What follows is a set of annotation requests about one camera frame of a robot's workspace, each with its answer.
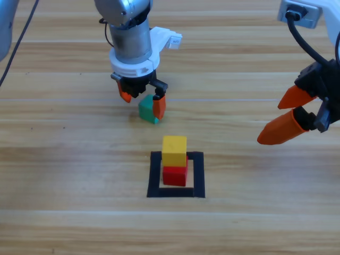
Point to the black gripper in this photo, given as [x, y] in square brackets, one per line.
[329, 87]
[135, 85]

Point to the green wooden block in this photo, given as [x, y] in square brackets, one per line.
[145, 110]

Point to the yellow wooden block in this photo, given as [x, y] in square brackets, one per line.
[174, 151]

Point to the red wooden block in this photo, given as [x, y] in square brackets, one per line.
[174, 176]

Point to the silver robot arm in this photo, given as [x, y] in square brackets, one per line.
[127, 40]

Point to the black tape square outline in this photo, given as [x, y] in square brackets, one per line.
[154, 183]

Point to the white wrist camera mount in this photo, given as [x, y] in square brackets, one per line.
[159, 40]
[332, 21]

